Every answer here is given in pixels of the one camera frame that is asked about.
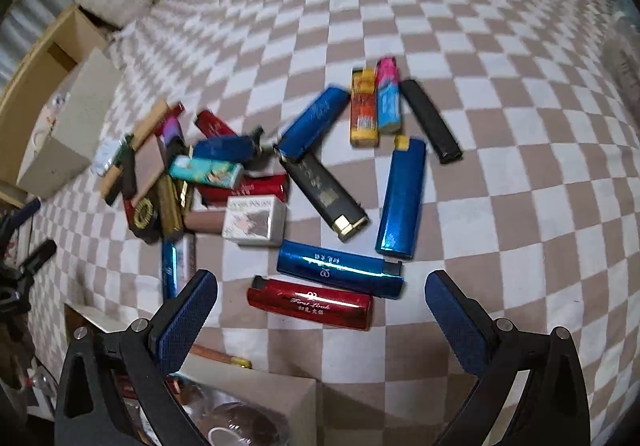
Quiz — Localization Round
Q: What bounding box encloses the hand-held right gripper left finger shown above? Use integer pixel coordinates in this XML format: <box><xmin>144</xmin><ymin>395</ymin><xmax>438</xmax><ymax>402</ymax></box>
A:
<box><xmin>54</xmin><ymin>269</ymin><xmax>218</xmax><ymax>446</ymax></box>

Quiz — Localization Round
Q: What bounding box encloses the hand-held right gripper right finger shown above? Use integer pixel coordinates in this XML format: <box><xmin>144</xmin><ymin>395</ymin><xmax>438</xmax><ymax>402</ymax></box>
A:
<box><xmin>425</xmin><ymin>270</ymin><xmax>591</xmax><ymax>446</ymax></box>

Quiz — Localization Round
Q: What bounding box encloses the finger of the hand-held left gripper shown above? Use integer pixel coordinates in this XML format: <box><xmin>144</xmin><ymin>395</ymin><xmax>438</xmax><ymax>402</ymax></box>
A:
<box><xmin>22</xmin><ymin>240</ymin><xmax>57</xmax><ymax>277</ymax></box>
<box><xmin>0</xmin><ymin>199</ymin><xmax>42</xmax><ymax>234</ymax></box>

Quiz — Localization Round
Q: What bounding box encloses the shiny red metallic lighter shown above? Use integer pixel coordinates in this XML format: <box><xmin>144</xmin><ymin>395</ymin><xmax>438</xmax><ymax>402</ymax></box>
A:
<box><xmin>246</xmin><ymin>275</ymin><xmax>373</xmax><ymax>331</ymax></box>

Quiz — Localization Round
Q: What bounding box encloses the pile of lighters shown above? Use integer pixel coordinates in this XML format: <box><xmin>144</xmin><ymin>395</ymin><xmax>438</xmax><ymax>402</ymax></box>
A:
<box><xmin>97</xmin><ymin>56</ymin><xmax>463</xmax><ymax>299</ymax></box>

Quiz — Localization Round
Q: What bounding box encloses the white cardboard box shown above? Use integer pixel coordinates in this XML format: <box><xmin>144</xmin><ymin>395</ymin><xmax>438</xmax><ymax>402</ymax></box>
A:
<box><xmin>65</xmin><ymin>303</ymin><xmax>318</xmax><ymax>446</ymax></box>

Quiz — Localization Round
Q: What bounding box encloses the pink gold-tipped pen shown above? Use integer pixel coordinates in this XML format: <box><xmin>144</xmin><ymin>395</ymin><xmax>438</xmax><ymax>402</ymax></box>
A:
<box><xmin>190</xmin><ymin>345</ymin><xmax>251</xmax><ymax>369</ymax></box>

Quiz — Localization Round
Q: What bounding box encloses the cream storage box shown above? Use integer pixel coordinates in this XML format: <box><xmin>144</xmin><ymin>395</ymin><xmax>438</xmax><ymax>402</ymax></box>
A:
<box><xmin>17</xmin><ymin>49</ymin><xmax>121</xmax><ymax>199</ymax></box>

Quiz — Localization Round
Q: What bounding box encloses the small white packet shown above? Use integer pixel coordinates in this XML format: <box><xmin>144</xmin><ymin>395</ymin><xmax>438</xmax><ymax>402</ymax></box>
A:
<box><xmin>95</xmin><ymin>139</ymin><xmax>118</xmax><ymax>177</ymax></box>

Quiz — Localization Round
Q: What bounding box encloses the pink rectangular case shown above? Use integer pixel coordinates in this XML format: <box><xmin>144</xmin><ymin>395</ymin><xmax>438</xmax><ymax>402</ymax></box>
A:
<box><xmin>185</xmin><ymin>210</ymin><xmax>226</xmax><ymax>233</ymax></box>

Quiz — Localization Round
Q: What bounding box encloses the black gold round tin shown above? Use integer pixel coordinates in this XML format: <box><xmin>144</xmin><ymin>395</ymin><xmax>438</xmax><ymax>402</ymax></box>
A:
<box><xmin>125</xmin><ymin>196</ymin><xmax>161</xmax><ymax>244</ymax></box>

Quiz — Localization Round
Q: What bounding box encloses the brown tape roll in bag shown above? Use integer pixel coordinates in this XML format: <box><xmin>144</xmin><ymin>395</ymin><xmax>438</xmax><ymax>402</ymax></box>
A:
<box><xmin>185</xmin><ymin>386</ymin><xmax>291</xmax><ymax>446</ymax></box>

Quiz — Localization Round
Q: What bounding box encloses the small white printed box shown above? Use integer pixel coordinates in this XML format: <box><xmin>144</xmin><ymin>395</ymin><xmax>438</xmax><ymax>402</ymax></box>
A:
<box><xmin>221</xmin><ymin>196</ymin><xmax>287</xmax><ymax>246</ymax></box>

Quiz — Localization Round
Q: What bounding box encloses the brown flat case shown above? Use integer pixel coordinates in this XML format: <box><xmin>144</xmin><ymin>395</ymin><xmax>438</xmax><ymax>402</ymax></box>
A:
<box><xmin>132</xmin><ymin>136</ymin><xmax>171</xmax><ymax>202</ymax></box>

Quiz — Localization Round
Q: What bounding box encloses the wooden bedside shelf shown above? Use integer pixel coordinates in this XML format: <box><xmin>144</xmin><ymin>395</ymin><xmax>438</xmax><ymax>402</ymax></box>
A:
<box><xmin>0</xmin><ymin>4</ymin><xmax>108</xmax><ymax>207</ymax></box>

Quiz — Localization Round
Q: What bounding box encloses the pale striped curtain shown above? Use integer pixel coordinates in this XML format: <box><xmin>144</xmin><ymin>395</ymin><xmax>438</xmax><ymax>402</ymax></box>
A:
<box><xmin>0</xmin><ymin>0</ymin><xmax>73</xmax><ymax>82</ymax></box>

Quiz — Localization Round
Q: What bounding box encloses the clear plastic storage bin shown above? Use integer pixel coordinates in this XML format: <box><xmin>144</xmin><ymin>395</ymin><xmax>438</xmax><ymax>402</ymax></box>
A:
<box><xmin>600</xmin><ymin>0</ymin><xmax>640</xmax><ymax>127</ymax></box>

